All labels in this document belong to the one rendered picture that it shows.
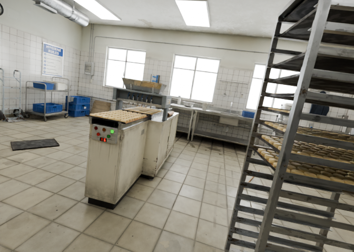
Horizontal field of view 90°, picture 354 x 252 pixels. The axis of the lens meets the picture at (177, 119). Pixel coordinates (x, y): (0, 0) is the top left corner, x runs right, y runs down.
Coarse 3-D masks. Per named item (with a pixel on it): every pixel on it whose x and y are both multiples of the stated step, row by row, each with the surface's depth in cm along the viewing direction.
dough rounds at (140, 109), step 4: (128, 108) 240; (132, 108) 248; (136, 108) 253; (140, 108) 259; (144, 108) 269; (148, 108) 274; (140, 112) 228; (144, 112) 229; (148, 112) 238; (152, 112) 241; (156, 112) 255
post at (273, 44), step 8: (280, 24) 108; (272, 40) 110; (272, 56) 111; (264, 72) 114; (264, 88) 114; (256, 112) 117; (256, 128) 118; (248, 144) 122; (248, 152) 121; (240, 192) 125; (240, 200) 126; (232, 216) 129; (232, 224) 129; (224, 248) 135
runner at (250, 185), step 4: (240, 184) 124; (244, 184) 124; (248, 184) 124; (252, 184) 123; (256, 184) 123; (252, 188) 121; (256, 188) 122; (260, 188) 123; (264, 188) 123; (268, 188) 122; (292, 192) 120; (296, 192) 120; (312, 196) 119; (316, 196) 119; (332, 200) 118; (336, 200) 118
